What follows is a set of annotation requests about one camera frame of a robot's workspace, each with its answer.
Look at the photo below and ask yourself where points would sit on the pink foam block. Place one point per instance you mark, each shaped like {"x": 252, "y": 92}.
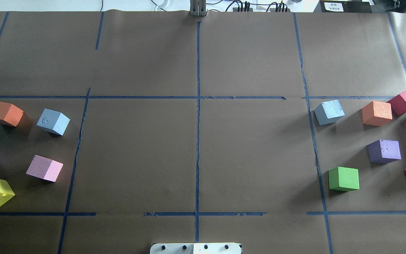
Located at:
{"x": 44, "y": 168}

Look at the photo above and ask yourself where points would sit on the green foam block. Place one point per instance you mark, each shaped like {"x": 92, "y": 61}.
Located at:
{"x": 343, "y": 179}

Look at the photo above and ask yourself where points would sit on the light blue foam block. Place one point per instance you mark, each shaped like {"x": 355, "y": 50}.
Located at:
{"x": 329, "y": 112}
{"x": 53, "y": 121}

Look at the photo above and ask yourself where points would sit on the left orange foam block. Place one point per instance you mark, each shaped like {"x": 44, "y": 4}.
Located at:
{"x": 10, "y": 114}

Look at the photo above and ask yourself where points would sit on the far dark red foam block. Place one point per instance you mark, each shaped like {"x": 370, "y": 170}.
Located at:
{"x": 398, "y": 103}

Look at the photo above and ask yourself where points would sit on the right purple foam block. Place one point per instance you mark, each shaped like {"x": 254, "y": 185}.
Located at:
{"x": 384, "y": 151}

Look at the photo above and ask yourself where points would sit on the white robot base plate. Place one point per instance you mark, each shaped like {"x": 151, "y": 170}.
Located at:
{"x": 196, "y": 248}

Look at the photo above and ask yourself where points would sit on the black power strip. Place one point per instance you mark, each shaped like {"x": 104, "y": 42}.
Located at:
{"x": 272, "y": 8}

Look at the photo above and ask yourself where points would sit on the aluminium frame post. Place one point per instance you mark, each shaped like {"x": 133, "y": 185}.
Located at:
{"x": 198, "y": 8}

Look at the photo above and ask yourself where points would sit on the orange foam block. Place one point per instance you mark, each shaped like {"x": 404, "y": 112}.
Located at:
{"x": 377, "y": 113}
{"x": 10, "y": 114}

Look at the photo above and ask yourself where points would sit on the right orange foam block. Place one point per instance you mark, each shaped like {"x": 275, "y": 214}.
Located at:
{"x": 377, "y": 113}

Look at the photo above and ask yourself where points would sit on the black box with label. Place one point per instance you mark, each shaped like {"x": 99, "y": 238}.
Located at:
{"x": 332, "y": 6}

